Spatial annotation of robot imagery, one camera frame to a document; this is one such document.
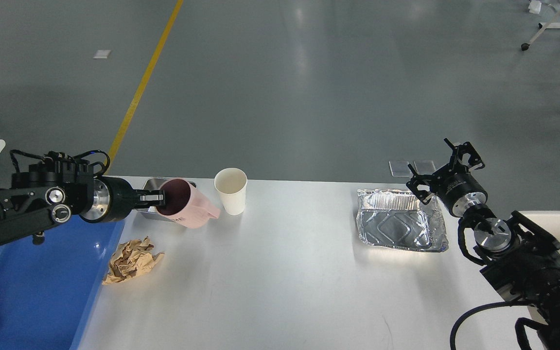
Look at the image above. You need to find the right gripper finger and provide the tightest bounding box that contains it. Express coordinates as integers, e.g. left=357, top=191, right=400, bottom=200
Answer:
left=406, top=164, right=448, bottom=205
left=444, top=138, right=485, bottom=174

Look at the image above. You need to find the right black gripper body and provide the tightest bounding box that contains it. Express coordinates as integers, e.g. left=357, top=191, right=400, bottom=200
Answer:
left=437, top=173, right=488, bottom=218

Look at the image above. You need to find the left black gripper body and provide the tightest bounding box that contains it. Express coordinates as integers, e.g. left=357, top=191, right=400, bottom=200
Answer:
left=80, top=177, right=140, bottom=224

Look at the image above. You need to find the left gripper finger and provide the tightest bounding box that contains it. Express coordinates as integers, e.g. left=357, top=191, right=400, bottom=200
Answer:
left=138, top=189, right=165, bottom=208

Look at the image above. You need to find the small stainless steel tray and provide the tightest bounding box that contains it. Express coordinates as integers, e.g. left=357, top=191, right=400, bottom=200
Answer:
left=140, top=178, right=196, bottom=228

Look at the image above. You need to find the pink mug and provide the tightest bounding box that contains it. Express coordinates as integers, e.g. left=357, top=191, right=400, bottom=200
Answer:
left=157, top=178, right=221, bottom=228

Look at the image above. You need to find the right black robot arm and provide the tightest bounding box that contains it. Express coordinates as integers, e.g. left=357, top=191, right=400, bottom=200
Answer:
left=406, top=139, right=560, bottom=350

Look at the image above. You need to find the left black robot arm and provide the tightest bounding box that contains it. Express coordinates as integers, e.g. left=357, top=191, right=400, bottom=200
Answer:
left=0, top=149, right=167, bottom=246

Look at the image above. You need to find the aluminium foil tray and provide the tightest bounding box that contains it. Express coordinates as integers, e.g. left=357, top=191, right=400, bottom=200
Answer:
left=355, top=189, right=449, bottom=253

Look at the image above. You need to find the crumpled brown paper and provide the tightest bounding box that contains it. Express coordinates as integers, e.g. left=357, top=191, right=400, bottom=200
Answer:
left=102, top=236, right=165, bottom=285

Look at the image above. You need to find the white paper cup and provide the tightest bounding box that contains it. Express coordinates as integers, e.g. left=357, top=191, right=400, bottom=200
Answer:
left=214, top=168, right=247, bottom=215

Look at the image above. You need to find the blue plastic tray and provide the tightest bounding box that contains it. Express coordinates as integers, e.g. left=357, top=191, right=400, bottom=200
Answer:
left=0, top=217, right=124, bottom=350

